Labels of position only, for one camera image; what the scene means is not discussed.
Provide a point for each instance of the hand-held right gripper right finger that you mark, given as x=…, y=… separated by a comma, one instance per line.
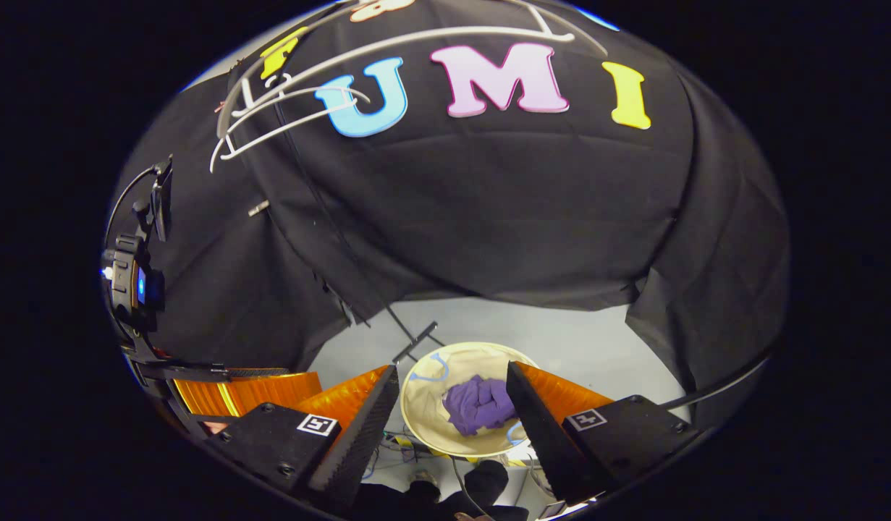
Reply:
x=539, y=441

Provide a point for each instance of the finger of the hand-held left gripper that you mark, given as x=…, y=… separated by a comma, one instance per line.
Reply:
x=271, y=394
x=199, y=373

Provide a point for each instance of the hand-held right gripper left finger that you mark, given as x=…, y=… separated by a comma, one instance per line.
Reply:
x=365, y=434

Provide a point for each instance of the cream laundry hamper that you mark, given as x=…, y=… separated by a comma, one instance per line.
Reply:
x=427, y=412

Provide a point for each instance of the purple knit jacket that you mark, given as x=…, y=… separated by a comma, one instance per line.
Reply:
x=481, y=405

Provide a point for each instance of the black clothes rack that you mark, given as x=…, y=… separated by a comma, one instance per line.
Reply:
x=415, y=341

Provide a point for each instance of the white plastic clothes hanger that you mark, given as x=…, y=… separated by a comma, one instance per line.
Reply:
x=452, y=30
x=293, y=129

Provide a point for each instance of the person's dark clothing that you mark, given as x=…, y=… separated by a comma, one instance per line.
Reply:
x=481, y=481

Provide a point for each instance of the silver backdrop clip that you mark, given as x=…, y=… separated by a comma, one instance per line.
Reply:
x=258, y=208

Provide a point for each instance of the black backdrop cloth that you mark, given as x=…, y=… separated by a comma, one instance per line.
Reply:
x=488, y=217

